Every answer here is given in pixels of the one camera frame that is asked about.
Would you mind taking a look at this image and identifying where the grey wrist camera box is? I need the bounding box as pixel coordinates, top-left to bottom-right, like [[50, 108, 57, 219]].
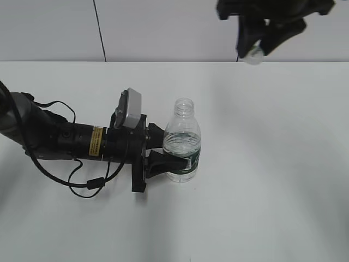
[[113, 88, 142, 129]]

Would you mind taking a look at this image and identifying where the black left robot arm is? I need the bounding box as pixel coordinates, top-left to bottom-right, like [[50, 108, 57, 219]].
[[1, 85, 188, 193]]

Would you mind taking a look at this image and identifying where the white green bottle cap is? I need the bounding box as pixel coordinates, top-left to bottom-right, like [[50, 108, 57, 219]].
[[243, 41, 264, 66]]

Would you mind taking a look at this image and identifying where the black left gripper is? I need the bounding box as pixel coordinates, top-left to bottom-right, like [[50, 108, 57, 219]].
[[105, 114, 188, 193]]

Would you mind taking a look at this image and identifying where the clear cestbon water bottle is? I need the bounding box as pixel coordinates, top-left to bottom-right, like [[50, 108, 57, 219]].
[[163, 98, 201, 183]]

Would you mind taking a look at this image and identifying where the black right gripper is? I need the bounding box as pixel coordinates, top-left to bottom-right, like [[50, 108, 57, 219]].
[[216, 0, 335, 59]]

